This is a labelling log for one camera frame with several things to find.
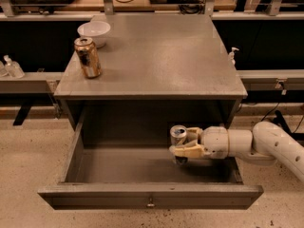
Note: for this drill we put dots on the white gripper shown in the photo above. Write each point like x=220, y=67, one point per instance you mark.
x=215, y=141

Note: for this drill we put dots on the slim redbull can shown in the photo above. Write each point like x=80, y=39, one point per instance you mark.
x=178, y=134

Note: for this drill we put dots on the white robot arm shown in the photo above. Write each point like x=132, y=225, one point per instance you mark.
x=265, y=144

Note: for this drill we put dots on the open grey top drawer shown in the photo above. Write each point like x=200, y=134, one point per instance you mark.
x=101, y=174

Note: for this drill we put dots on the metal drawer knob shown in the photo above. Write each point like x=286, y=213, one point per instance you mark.
x=150, y=203

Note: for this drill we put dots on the gold soda can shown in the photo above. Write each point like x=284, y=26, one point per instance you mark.
x=88, y=56

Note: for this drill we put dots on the grey cabinet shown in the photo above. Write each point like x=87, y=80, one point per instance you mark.
x=159, y=56

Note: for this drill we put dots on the white pump bottle right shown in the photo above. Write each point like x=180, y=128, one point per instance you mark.
x=232, y=54

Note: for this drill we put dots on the black stand leg with wheel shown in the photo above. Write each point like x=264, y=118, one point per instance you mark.
x=279, y=120

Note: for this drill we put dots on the white bowl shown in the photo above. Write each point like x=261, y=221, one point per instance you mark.
x=96, y=30

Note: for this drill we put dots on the clear sanitizer bottle left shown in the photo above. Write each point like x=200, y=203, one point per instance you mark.
x=13, y=68

